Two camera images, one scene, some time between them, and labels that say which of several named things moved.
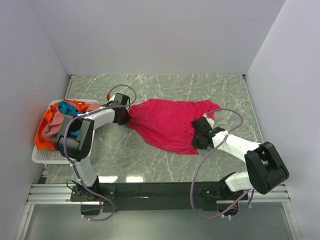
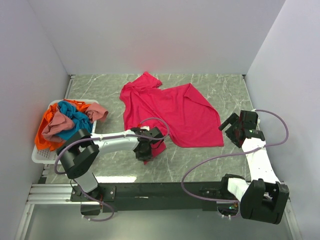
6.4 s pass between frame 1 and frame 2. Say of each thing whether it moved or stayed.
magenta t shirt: moved
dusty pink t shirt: stayed
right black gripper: moved
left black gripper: moved
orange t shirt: stayed
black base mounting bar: stayed
